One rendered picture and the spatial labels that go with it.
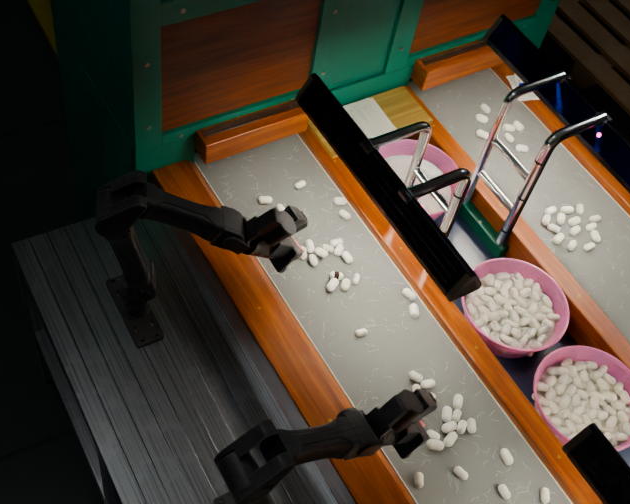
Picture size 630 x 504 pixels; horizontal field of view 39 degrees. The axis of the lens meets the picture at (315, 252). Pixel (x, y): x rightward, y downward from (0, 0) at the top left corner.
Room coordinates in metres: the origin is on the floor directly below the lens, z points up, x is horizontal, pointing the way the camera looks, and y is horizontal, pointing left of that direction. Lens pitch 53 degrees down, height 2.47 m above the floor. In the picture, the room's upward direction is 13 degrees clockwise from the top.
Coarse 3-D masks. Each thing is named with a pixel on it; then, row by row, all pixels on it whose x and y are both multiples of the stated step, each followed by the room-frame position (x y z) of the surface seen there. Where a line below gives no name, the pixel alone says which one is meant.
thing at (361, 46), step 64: (64, 0) 1.72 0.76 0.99; (128, 0) 1.40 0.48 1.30; (192, 0) 1.49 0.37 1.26; (256, 0) 1.60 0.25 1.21; (320, 0) 1.73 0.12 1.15; (384, 0) 1.86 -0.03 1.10; (448, 0) 2.01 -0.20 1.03; (512, 0) 2.18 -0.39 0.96; (128, 64) 1.41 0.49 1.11; (192, 64) 1.51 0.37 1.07; (256, 64) 1.63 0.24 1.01; (320, 64) 1.74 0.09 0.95; (384, 64) 1.89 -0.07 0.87; (128, 128) 1.43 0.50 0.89; (192, 128) 1.50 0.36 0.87
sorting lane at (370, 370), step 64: (256, 192) 1.45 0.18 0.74; (320, 192) 1.50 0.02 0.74; (256, 256) 1.25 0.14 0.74; (384, 256) 1.34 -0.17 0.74; (320, 320) 1.12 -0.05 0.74; (384, 320) 1.16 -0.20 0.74; (384, 384) 0.99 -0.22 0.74; (448, 384) 1.03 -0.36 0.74; (384, 448) 0.84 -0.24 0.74; (448, 448) 0.87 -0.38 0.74; (512, 448) 0.90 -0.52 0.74
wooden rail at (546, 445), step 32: (320, 160) 1.60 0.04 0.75; (352, 192) 1.50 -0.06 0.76; (384, 224) 1.42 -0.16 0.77; (416, 288) 1.26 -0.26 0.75; (448, 320) 1.18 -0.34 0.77; (480, 352) 1.11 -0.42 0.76; (512, 384) 1.05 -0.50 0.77; (512, 416) 0.97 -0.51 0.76; (544, 448) 0.91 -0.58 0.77; (576, 480) 0.85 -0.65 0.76
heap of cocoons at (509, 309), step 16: (480, 288) 1.31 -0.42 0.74; (496, 288) 1.32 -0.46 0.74; (512, 288) 1.33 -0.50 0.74; (528, 288) 1.34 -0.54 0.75; (480, 304) 1.26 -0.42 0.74; (496, 304) 1.29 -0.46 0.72; (512, 304) 1.29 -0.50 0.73; (528, 304) 1.30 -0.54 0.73; (544, 304) 1.31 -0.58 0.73; (480, 320) 1.22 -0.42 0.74; (496, 320) 1.24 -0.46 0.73; (512, 320) 1.24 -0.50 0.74; (528, 320) 1.25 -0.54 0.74; (544, 320) 1.26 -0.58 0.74; (496, 336) 1.18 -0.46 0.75; (512, 336) 1.20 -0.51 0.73; (528, 336) 1.20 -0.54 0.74; (544, 336) 1.21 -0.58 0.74
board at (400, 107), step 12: (372, 96) 1.86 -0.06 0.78; (384, 96) 1.87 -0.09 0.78; (396, 96) 1.88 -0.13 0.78; (408, 96) 1.89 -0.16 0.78; (384, 108) 1.82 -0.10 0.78; (396, 108) 1.83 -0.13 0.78; (408, 108) 1.84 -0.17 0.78; (420, 108) 1.85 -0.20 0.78; (396, 120) 1.78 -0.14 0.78; (408, 120) 1.80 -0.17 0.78; (420, 120) 1.81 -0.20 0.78; (432, 120) 1.82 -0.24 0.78; (324, 144) 1.64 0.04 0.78; (336, 156) 1.61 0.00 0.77
